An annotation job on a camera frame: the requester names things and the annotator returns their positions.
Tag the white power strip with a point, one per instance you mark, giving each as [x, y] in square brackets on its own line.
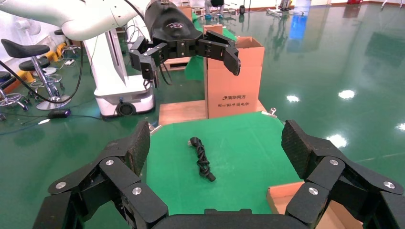
[69, 62]

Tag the green table cloth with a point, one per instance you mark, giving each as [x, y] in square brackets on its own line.
[240, 151]

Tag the flat open cardboard box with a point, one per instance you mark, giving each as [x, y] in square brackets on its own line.
[281, 199]

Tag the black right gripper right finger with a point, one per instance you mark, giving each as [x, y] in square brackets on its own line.
[329, 172]

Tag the small brown cardboard box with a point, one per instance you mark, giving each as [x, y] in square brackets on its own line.
[212, 29]

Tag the black round seat stool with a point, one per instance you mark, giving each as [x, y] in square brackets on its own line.
[60, 32]
[33, 64]
[4, 77]

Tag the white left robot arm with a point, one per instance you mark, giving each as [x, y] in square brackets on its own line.
[79, 19]

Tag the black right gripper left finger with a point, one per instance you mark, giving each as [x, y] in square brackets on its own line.
[117, 170]

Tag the white floor fan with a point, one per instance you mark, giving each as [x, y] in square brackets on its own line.
[30, 27]

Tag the black power adapter brick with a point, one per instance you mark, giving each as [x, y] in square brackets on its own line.
[59, 113]

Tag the silver metal binder clip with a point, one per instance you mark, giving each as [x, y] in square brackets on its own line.
[272, 111]
[153, 128]

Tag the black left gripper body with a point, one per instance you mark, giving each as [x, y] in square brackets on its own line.
[171, 25]

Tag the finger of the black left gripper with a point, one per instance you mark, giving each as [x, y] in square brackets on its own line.
[218, 49]
[147, 61]

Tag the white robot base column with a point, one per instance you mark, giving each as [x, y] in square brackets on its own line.
[110, 79]

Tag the tall printed cardboard box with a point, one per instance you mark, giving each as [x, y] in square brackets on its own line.
[232, 88]

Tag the black saddle seat stool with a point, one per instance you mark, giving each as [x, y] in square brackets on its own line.
[25, 50]

